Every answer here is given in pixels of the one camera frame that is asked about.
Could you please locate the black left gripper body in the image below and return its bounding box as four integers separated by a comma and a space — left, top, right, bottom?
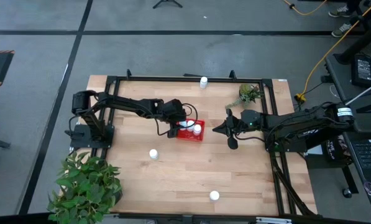
162, 98, 188, 130

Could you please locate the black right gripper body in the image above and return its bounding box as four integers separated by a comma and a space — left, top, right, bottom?
226, 108, 242, 139

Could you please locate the red plastic basket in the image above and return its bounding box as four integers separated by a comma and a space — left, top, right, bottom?
175, 118, 206, 143

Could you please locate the small potted succulent plant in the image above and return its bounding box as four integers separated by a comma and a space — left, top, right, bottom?
224, 83, 263, 110

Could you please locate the black bag with lettering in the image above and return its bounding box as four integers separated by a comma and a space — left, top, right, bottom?
320, 136, 352, 166

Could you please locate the white label strip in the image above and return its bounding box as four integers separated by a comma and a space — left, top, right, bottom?
255, 217, 293, 224

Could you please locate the black tripod base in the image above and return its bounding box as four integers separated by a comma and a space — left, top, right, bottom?
152, 0, 184, 9

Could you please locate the large green leafy plant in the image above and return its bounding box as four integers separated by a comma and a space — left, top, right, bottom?
47, 151, 124, 224

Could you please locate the black desk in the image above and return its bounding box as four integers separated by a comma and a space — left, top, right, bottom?
324, 52, 371, 134

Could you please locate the black laptop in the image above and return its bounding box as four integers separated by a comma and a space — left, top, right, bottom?
342, 132, 371, 208

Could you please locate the black power adapter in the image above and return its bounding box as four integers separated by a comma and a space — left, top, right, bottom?
350, 54, 371, 88

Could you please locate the person's shoe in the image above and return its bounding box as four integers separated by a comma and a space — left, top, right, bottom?
331, 22, 354, 38
327, 6, 354, 19

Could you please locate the black desk stand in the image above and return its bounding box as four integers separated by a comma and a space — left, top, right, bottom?
332, 12, 371, 65

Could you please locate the person's leg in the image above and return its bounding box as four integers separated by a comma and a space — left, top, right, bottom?
346, 0, 371, 13

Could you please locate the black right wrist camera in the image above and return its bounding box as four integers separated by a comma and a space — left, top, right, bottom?
227, 136, 239, 151

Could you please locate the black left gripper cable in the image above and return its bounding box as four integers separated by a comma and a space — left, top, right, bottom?
181, 103, 199, 125

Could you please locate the black right camera cable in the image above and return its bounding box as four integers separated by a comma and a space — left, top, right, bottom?
233, 135, 268, 144

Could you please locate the black metal table frame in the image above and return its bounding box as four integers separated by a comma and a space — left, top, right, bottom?
91, 68, 319, 224

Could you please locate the long yellow power cable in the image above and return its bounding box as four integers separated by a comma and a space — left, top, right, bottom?
296, 0, 371, 100

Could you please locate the short yellow power cable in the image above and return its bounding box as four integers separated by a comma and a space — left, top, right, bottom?
283, 0, 328, 16

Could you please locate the white cable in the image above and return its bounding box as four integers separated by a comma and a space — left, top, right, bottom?
345, 78, 371, 106

